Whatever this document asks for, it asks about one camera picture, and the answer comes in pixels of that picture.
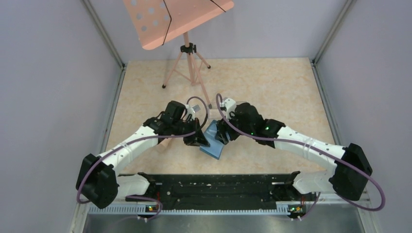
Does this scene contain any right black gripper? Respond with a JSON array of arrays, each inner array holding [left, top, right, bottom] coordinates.
[[215, 108, 254, 144]]

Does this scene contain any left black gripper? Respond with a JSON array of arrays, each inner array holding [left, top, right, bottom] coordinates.
[[172, 117, 210, 148]]

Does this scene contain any teal card holder wallet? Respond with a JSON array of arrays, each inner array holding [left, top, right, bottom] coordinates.
[[200, 120, 225, 160]]

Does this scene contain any clear plastic box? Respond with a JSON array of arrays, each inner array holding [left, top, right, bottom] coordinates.
[[208, 101, 245, 120]]

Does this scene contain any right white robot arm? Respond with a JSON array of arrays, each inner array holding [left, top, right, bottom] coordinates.
[[216, 94, 373, 201]]

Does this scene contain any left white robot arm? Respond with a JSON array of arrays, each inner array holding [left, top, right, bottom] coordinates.
[[76, 100, 210, 209]]

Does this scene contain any pink toy microphone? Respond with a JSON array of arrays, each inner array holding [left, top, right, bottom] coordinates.
[[156, 138, 172, 153]]

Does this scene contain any pink music stand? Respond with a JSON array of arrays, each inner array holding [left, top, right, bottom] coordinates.
[[123, 0, 234, 109]]

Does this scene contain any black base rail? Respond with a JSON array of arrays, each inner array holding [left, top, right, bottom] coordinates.
[[140, 172, 316, 211]]

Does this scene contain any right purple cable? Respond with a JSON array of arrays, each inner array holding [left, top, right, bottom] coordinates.
[[215, 93, 386, 222]]

